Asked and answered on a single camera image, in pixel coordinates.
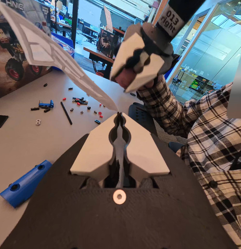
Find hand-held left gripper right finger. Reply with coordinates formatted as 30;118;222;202
120;112;170;176

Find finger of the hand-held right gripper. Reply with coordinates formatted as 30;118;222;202
110;32;145;81
124;53;165;93

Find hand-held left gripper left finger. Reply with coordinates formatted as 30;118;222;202
70;112;120;176

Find blue curved panel piece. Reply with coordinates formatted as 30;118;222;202
0;160;53;208

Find person's right forearm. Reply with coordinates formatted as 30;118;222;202
136;75;192;139

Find person's right hand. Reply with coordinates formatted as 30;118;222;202
115;68;154;92

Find dark toy set box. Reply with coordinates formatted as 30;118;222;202
96;28;119;59

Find wooden background table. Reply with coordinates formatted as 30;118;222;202
83;47;115;78

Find thin black rod piece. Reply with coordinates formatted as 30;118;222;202
61;101;72;125

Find scattered small brick pieces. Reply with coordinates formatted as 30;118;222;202
43;83;106;125

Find black steel pole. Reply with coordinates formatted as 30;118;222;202
71;0;79;49

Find blue storage bin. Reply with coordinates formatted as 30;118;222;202
51;32;75;71

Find colourful sticker sheet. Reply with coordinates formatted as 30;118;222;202
0;0;120;113

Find black toy set box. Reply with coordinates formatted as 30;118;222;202
0;0;53;99

